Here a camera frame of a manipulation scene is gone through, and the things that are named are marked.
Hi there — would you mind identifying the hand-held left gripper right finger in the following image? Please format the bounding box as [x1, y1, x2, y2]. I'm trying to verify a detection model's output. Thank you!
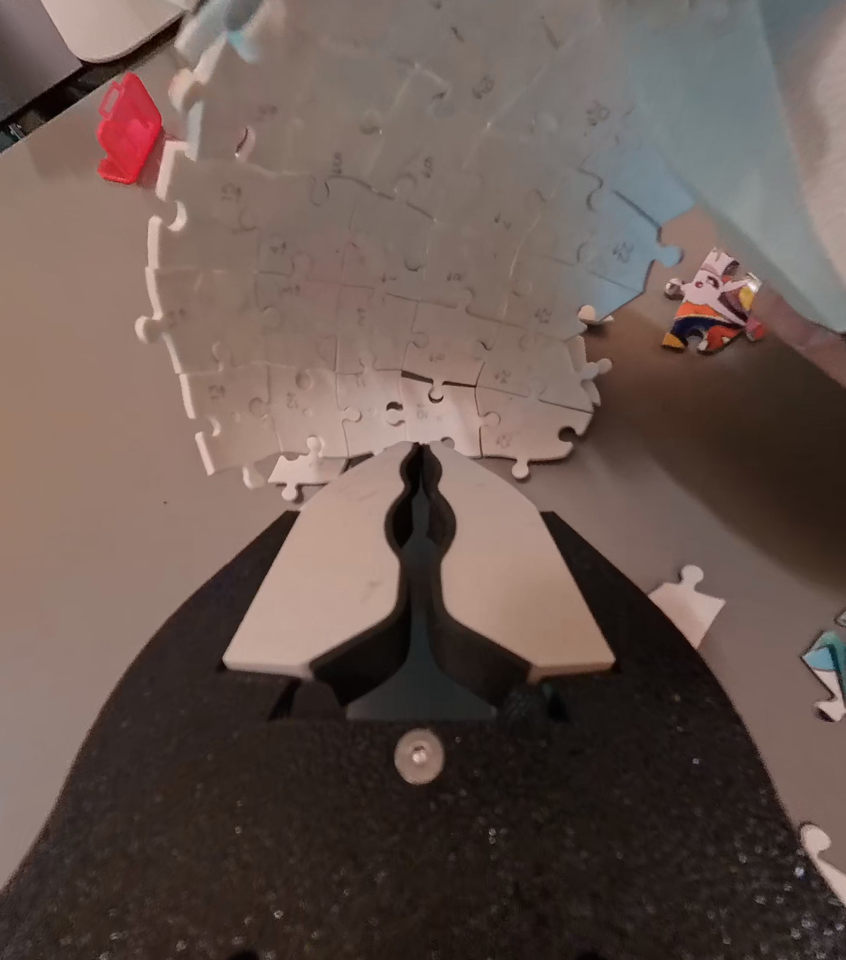
[420, 441, 618, 682]

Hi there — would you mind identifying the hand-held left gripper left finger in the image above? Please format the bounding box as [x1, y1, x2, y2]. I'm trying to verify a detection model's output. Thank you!
[221, 441, 426, 681]

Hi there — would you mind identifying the partly built puzzle ball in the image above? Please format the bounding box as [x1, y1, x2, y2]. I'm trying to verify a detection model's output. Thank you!
[133, 0, 684, 494]

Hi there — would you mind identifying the colourful orange puzzle piece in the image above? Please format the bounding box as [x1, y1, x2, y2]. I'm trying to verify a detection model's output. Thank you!
[660, 249, 768, 356]

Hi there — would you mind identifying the small red plastic clip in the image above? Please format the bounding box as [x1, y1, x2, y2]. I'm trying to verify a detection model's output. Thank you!
[96, 72, 165, 184]

